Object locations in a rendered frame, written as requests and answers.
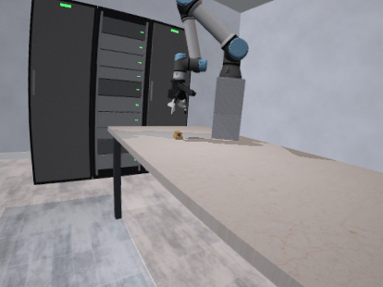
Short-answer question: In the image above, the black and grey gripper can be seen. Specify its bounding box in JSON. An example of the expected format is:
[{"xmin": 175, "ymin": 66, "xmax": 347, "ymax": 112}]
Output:
[{"xmin": 167, "ymin": 79, "xmax": 187, "ymax": 115}]

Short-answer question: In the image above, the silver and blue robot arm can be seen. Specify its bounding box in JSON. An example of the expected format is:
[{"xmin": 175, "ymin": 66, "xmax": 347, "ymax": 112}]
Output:
[{"xmin": 173, "ymin": 0, "xmax": 249, "ymax": 80}]

